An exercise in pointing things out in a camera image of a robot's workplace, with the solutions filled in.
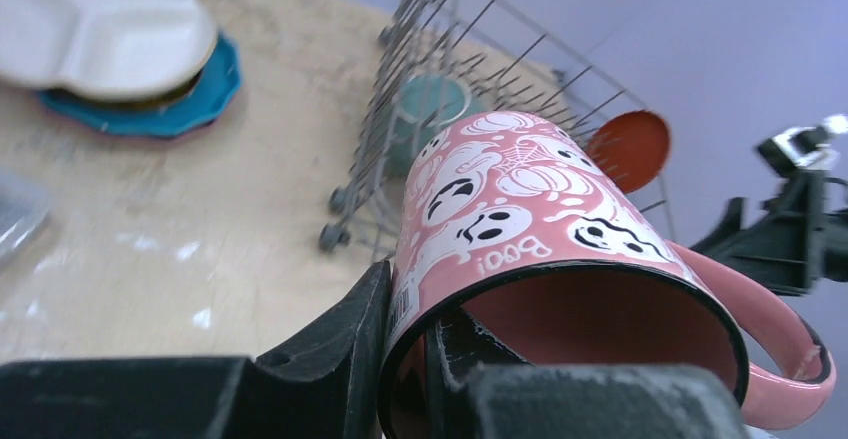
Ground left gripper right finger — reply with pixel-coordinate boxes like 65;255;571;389
425;310;749;439

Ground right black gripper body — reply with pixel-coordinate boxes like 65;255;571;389
691;171;847;296

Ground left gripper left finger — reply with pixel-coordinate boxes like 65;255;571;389
1;261;391;438

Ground pink ghost mug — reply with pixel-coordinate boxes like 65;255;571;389
378;111;836;438

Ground orange red plate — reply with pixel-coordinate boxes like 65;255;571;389
585;110;671;194

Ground white scalloped teal bowl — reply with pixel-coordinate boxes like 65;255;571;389
384;73;488;178

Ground teal blue plate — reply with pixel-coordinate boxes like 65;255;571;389
37;33;242;139

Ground cream divided plate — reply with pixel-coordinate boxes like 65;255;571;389
1;0;218;100

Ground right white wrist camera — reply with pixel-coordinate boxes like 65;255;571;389
756;114;847;179

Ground grey wire dish rack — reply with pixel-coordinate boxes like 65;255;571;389
318;0;647;258

